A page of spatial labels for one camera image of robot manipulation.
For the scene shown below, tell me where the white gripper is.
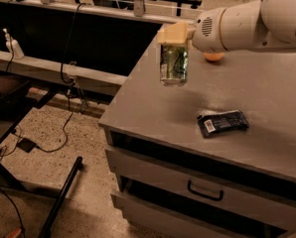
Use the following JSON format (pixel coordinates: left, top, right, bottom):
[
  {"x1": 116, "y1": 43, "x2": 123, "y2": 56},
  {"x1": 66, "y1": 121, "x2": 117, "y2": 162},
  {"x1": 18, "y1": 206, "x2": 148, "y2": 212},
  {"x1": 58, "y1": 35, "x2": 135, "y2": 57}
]
[{"x1": 157, "y1": 7, "x2": 225, "y2": 54}]

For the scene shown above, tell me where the green soda can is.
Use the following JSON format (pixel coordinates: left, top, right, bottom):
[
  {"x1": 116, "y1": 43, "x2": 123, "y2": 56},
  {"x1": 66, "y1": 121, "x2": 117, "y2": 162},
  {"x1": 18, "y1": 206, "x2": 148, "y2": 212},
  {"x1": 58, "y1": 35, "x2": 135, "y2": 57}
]
[{"x1": 160, "y1": 45, "x2": 189, "y2": 86}]

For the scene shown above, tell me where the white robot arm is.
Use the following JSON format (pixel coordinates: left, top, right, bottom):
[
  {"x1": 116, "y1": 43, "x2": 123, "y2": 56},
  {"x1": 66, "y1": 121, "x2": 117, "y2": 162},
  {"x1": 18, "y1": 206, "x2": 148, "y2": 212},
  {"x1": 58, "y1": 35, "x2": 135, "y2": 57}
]
[{"x1": 157, "y1": 0, "x2": 296, "y2": 54}]

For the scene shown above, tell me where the orange fruit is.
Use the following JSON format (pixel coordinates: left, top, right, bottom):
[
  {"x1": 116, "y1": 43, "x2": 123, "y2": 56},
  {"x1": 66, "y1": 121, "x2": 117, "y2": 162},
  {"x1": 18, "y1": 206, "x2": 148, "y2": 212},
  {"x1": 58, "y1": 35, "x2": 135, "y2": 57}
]
[{"x1": 204, "y1": 53, "x2": 224, "y2": 62}]

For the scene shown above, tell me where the dark blue snack packet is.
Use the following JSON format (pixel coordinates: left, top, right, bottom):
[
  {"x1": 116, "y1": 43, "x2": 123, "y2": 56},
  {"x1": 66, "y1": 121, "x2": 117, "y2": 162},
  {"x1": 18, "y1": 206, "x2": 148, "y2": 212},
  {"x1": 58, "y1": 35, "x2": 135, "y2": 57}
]
[{"x1": 197, "y1": 110, "x2": 249, "y2": 138}]

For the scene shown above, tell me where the white spray bottle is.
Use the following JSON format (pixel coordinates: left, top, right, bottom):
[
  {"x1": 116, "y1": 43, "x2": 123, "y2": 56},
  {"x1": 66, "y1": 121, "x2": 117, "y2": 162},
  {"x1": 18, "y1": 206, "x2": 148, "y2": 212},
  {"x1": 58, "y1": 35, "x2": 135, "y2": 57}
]
[{"x1": 3, "y1": 28, "x2": 24, "y2": 60}]

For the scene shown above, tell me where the dark side desk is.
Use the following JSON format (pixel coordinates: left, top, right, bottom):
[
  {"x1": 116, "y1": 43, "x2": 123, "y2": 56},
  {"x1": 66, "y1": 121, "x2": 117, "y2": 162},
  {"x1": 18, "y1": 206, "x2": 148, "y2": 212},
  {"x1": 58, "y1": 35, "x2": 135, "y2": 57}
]
[{"x1": 0, "y1": 75, "x2": 60, "y2": 198}]

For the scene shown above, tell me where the grey lower drawer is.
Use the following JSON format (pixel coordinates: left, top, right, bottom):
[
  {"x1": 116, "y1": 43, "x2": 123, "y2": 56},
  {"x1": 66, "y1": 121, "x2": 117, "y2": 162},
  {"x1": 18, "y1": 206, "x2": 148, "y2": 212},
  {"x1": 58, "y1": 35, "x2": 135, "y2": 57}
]
[{"x1": 111, "y1": 190, "x2": 247, "y2": 238}]

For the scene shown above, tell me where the grey drawer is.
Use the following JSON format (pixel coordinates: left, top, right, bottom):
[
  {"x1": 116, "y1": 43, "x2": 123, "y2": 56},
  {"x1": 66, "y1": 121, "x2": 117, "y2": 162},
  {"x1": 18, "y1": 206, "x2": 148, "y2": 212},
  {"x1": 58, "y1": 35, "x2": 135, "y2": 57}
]
[
  {"x1": 105, "y1": 148, "x2": 296, "y2": 236},
  {"x1": 111, "y1": 190, "x2": 247, "y2": 238}
]

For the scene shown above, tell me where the black power adapter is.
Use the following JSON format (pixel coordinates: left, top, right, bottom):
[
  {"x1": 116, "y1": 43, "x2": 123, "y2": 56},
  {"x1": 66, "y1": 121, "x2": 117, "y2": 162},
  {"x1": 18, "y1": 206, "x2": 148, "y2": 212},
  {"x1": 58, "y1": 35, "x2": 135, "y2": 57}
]
[{"x1": 17, "y1": 138, "x2": 36, "y2": 153}]

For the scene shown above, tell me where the black metal floor bar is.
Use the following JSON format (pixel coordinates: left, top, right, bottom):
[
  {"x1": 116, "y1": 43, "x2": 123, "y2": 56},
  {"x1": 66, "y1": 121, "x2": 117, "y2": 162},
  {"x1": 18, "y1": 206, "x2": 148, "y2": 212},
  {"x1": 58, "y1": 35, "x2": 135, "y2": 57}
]
[{"x1": 38, "y1": 157, "x2": 83, "y2": 238}]

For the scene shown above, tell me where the grey upper drawer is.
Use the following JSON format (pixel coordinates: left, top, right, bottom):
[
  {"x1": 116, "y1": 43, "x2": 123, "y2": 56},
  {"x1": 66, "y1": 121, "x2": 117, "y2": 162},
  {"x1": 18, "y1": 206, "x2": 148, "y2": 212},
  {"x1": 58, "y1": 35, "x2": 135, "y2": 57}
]
[{"x1": 105, "y1": 148, "x2": 296, "y2": 236}]

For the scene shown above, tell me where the grey metal rail ledge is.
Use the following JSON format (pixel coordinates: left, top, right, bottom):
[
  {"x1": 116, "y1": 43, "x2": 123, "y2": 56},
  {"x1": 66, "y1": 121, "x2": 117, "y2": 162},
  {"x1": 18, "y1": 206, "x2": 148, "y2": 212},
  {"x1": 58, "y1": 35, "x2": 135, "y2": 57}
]
[{"x1": 0, "y1": 51, "x2": 127, "y2": 96}]

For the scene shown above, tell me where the black hanging cable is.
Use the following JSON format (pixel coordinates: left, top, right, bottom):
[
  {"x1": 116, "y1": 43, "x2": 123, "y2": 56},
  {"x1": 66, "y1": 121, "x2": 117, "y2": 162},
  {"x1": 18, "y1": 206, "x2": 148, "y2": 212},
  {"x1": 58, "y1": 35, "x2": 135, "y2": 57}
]
[{"x1": 35, "y1": 2, "x2": 86, "y2": 154}]

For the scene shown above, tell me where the black drawer handle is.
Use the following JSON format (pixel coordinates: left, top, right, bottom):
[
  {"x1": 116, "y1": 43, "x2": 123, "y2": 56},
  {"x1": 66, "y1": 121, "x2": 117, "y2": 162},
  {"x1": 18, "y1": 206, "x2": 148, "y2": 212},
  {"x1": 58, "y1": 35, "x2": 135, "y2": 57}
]
[{"x1": 187, "y1": 180, "x2": 224, "y2": 201}]

